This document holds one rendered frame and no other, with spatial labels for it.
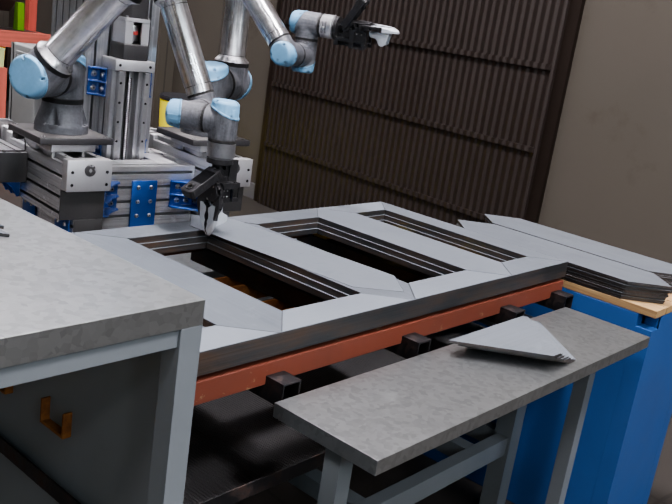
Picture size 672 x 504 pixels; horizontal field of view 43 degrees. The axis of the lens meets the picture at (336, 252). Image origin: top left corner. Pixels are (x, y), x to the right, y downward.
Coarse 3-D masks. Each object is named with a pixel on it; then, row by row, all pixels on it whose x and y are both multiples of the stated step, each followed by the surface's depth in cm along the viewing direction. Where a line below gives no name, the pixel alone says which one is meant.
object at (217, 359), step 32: (256, 224) 250; (288, 224) 260; (320, 224) 269; (416, 224) 286; (256, 256) 224; (384, 256) 252; (416, 256) 246; (512, 256) 263; (320, 288) 210; (352, 288) 205; (480, 288) 225; (512, 288) 239; (352, 320) 187; (384, 320) 196; (224, 352) 160; (256, 352) 167
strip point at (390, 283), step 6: (390, 276) 219; (372, 282) 211; (378, 282) 212; (384, 282) 213; (390, 282) 214; (396, 282) 214; (372, 288) 207; (378, 288) 207; (384, 288) 208; (390, 288) 209; (396, 288) 210
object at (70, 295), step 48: (0, 240) 140; (48, 240) 144; (0, 288) 120; (48, 288) 122; (96, 288) 125; (144, 288) 128; (0, 336) 104; (48, 336) 109; (96, 336) 114; (144, 336) 121
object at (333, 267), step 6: (342, 258) 228; (318, 264) 220; (324, 264) 220; (330, 264) 221; (336, 264) 222; (342, 264) 223; (348, 264) 224; (354, 264) 224; (360, 264) 225; (312, 270) 214; (318, 270) 215; (324, 270) 215; (330, 270) 216; (336, 270) 217; (342, 270) 218; (348, 270) 218; (324, 276) 211
